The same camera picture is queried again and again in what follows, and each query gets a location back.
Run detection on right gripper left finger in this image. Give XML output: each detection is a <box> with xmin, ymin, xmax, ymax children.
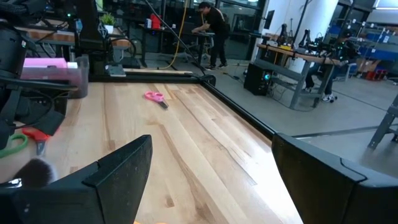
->
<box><xmin>0</xmin><ymin>134</ymin><xmax>154</xmax><ymax>224</ymax></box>

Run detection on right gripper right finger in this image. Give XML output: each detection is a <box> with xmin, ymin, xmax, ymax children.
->
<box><xmin>271</xmin><ymin>133</ymin><xmax>398</xmax><ymax>224</ymax></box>

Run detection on fluffy black-handled brush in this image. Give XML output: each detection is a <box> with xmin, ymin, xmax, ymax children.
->
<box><xmin>0</xmin><ymin>157</ymin><xmax>59</xmax><ymax>190</ymax></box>

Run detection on red scissors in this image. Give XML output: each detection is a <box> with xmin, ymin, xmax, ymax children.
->
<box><xmin>21</xmin><ymin>126</ymin><xmax>53</xmax><ymax>157</ymax></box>

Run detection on grey metal table leg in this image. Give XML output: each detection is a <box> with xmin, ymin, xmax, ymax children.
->
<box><xmin>368</xmin><ymin>95</ymin><xmax>398</xmax><ymax>151</ymax></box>

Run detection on green scissors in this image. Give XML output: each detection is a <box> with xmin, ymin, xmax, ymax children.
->
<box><xmin>0</xmin><ymin>133</ymin><xmax>29</xmax><ymax>159</ymax></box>

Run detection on person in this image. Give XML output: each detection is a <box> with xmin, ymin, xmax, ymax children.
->
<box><xmin>191</xmin><ymin>1</ymin><xmax>231</xmax><ymax>71</ymax></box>
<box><xmin>303</xmin><ymin>39</ymin><xmax>358</xmax><ymax>104</ymax></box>

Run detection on pink scissors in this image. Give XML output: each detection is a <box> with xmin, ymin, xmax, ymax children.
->
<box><xmin>143</xmin><ymin>90</ymin><xmax>170</xmax><ymax>110</ymax></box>

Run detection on black computer tower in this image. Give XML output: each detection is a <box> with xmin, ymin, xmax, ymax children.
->
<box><xmin>243</xmin><ymin>62</ymin><xmax>275</xmax><ymax>97</ymax></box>

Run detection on wooden workbench grey legs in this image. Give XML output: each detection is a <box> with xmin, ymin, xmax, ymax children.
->
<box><xmin>254</xmin><ymin>42</ymin><xmax>345</xmax><ymax>110</ymax></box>

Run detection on blue storage shelf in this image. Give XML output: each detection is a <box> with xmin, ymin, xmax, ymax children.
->
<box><xmin>356</xmin><ymin>23</ymin><xmax>398</xmax><ymax>63</ymax></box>

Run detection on wooden background table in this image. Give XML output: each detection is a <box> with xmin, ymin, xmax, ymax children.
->
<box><xmin>14</xmin><ymin>26</ymin><xmax>133</xmax><ymax>63</ymax></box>

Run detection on small potted plant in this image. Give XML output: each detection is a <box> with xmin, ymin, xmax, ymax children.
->
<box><xmin>99</xmin><ymin>12</ymin><xmax>117</xmax><ymax>35</ymax></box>

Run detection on red container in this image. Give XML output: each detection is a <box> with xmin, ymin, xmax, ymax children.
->
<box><xmin>149</xmin><ymin>12</ymin><xmax>162</xmax><ymax>30</ymax></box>

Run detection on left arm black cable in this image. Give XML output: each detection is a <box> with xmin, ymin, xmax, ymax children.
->
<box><xmin>144</xmin><ymin>0</ymin><xmax>208</xmax><ymax>77</ymax></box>

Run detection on yellow hose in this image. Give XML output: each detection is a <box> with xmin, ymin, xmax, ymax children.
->
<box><xmin>157</xmin><ymin>0</ymin><xmax>190</xmax><ymax>70</ymax></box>

